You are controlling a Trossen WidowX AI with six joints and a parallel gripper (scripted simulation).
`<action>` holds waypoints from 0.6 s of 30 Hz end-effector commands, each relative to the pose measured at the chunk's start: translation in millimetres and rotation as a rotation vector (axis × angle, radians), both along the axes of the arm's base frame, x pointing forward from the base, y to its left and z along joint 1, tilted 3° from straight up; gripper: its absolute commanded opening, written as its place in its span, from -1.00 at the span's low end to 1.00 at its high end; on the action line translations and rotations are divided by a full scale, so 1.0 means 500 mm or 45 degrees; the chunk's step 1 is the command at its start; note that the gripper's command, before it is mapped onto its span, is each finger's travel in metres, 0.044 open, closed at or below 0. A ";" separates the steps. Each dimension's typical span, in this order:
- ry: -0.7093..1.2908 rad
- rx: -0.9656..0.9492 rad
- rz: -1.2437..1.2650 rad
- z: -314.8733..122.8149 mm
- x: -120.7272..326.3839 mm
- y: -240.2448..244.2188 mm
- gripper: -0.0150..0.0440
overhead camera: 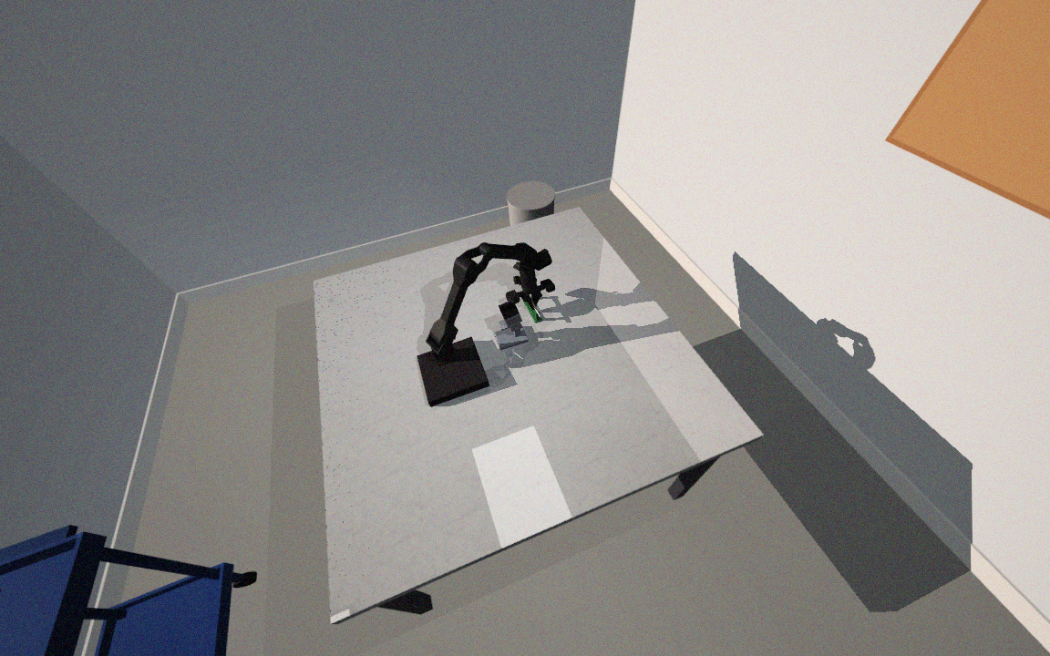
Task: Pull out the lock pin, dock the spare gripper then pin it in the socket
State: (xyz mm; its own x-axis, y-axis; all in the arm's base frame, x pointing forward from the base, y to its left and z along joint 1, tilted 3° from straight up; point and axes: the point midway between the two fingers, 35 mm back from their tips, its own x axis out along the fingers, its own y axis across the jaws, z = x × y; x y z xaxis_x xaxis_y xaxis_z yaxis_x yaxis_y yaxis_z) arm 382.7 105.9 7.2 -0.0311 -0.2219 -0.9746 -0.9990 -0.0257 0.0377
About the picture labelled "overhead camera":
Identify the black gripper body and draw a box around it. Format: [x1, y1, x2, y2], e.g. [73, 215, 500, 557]
[506, 276, 555, 303]

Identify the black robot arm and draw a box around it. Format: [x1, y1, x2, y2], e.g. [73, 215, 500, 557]
[426, 242, 552, 366]

